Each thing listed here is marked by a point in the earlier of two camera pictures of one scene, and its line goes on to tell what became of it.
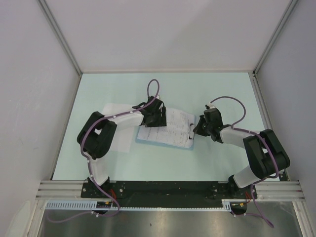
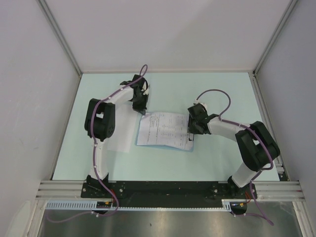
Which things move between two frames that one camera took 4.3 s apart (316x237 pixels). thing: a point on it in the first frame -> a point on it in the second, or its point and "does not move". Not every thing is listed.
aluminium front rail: x=266 y=190 does not move
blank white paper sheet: x=124 y=139 does not move
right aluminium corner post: x=292 y=5 does not move
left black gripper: x=161 y=121 -> x=142 y=108
